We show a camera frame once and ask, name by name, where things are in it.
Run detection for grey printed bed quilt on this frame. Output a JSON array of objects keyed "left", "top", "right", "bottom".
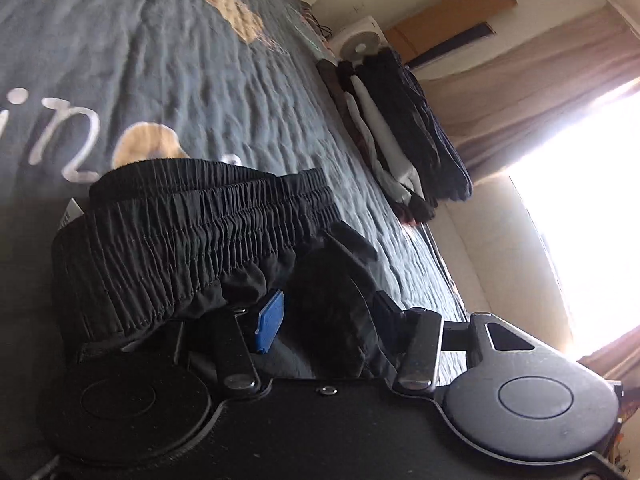
[{"left": 0, "top": 0, "right": 468, "bottom": 480}]

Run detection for black shorts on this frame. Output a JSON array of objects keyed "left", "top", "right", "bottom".
[{"left": 50, "top": 157, "right": 402, "bottom": 380}]

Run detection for stack of dark folded clothes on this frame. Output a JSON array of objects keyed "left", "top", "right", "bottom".
[{"left": 316, "top": 47, "right": 474, "bottom": 225}]

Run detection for wooden cabinet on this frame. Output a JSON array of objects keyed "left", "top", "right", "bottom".
[{"left": 384, "top": 0, "right": 517, "bottom": 63}]

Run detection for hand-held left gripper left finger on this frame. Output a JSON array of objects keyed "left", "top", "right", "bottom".
[{"left": 212, "top": 290, "right": 287, "bottom": 398}]

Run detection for white fan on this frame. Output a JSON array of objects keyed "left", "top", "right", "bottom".
[{"left": 327, "top": 16, "right": 389, "bottom": 64}]

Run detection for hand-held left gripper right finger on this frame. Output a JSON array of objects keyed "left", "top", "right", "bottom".
[{"left": 372, "top": 291, "right": 551, "bottom": 397}]

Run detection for beige curtain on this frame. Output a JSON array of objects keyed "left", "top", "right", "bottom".
[{"left": 434, "top": 7, "right": 640, "bottom": 187}]

